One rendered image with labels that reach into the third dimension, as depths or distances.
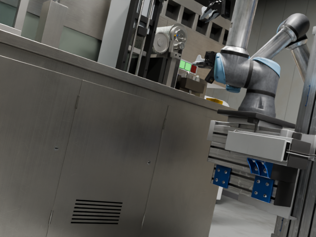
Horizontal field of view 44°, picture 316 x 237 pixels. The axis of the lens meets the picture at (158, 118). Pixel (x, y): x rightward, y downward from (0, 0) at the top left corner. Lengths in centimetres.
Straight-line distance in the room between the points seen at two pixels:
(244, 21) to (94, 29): 105
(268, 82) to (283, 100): 394
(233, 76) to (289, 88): 396
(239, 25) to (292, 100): 389
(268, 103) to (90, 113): 73
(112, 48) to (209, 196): 99
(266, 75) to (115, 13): 101
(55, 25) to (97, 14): 49
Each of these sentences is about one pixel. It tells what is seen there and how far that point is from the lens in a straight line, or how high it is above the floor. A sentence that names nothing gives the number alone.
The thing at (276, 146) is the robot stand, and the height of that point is 70.
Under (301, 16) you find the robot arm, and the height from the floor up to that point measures 135.
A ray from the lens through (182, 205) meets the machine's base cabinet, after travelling 211.
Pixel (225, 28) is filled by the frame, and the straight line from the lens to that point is 313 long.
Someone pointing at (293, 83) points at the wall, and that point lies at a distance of 550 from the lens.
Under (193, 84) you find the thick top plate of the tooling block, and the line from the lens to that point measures 236.
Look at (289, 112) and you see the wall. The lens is 542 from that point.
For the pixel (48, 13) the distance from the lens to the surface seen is 195.
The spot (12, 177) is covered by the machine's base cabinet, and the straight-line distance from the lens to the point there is 158.
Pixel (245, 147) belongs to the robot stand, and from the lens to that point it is 136.
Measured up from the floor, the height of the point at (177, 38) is 123.
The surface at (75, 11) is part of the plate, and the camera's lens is 232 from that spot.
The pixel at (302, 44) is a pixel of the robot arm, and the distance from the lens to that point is 211.
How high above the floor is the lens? 66
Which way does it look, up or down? 3 degrees up
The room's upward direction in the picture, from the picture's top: 12 degrees clockwise
